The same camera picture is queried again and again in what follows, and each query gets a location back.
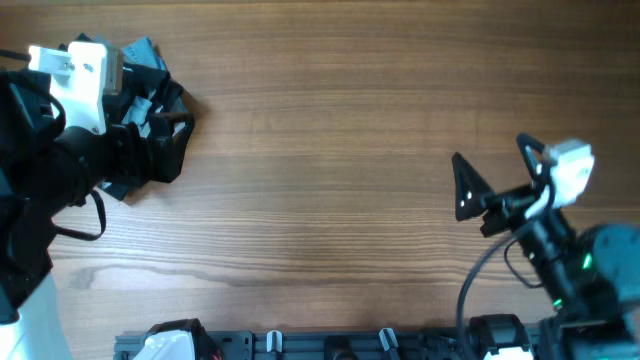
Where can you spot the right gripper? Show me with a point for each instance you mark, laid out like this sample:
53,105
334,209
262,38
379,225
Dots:
501,212

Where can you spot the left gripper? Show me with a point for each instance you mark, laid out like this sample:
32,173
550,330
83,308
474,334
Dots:
168,155

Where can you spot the grey blue garment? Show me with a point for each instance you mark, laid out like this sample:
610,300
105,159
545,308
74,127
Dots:
142,52

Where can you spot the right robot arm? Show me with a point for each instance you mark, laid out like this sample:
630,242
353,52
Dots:
591,278

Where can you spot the light blue garment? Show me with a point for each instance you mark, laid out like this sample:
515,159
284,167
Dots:
138,111

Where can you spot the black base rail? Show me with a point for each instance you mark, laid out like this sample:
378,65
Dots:
245,345

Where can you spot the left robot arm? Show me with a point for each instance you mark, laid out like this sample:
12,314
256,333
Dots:
30,324

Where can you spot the dark teal t-shirt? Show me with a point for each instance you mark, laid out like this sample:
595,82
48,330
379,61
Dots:
137,80

